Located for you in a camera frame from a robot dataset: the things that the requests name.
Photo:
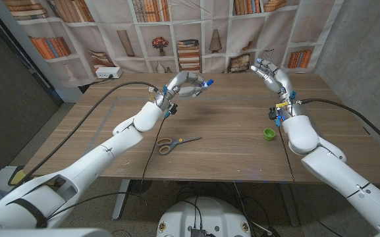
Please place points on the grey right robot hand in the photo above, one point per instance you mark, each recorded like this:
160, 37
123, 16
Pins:
280, 80

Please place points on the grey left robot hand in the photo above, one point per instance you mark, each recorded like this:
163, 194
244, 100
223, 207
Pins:
179, 79

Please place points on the white pen body blue print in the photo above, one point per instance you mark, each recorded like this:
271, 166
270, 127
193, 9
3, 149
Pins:
205, 85

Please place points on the blue pen cap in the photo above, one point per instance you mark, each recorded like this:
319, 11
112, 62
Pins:
210, 82

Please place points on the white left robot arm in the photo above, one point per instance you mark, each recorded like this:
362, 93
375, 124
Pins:
87, 164

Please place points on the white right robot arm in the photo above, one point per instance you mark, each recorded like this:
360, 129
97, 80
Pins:
341, 177

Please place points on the white robot body edge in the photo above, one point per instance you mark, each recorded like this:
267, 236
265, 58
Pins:
44, 233

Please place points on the printed bookshelf backdrop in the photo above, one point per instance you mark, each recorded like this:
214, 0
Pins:
275, 33

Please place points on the small green cup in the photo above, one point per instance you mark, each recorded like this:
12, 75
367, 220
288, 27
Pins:
268, 134

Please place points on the white power strip box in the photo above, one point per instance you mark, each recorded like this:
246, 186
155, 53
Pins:
108, 72

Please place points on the black round base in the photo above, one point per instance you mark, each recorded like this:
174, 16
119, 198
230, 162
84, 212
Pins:
143, 186

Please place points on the grey table leg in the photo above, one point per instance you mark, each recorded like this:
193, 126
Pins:
121, 200
290, 204

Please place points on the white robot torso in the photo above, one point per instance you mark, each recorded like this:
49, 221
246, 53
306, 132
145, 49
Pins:
206, 214

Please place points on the yellow black pad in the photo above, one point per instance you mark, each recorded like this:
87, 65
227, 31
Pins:
18, 177

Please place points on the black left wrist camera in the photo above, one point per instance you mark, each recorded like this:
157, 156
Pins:
172, 109

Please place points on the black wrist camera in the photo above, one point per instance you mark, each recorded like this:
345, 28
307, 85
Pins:
272, 114
172, 109

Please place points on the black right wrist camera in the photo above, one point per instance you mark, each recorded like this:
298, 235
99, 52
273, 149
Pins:
272, 114

